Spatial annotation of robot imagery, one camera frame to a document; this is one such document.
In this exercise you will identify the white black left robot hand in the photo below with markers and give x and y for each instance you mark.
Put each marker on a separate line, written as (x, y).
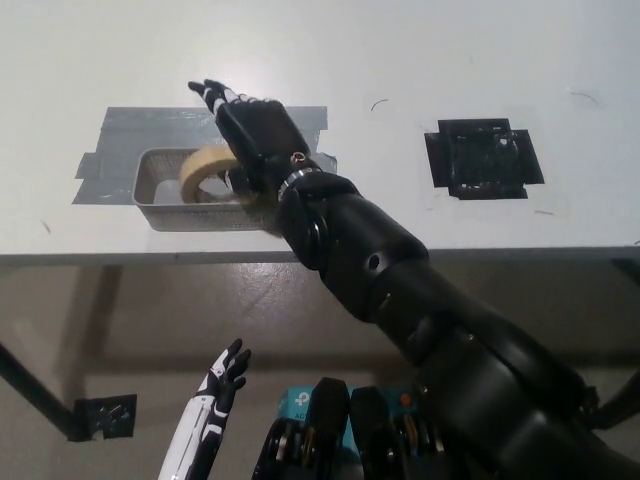
(210, 405)

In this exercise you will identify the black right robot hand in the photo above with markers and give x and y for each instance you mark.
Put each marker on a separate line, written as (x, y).
(260, 132)

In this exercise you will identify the beige masking tape roll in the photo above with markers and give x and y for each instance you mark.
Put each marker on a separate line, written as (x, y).
(192, 172)

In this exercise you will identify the small grey mesh container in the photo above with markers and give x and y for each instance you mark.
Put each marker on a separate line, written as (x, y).
(200, 217)

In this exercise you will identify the black tape patch on table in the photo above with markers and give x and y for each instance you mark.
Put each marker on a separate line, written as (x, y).
(482, 160)

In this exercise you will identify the teal cardboard box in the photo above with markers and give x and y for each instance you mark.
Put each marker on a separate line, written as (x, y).
(297, 400)

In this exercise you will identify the black metal table leg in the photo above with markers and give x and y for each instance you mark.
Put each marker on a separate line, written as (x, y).
(35, 395)

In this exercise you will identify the grey duct tape patch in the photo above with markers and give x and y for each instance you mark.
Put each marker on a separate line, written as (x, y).
(145, 127)

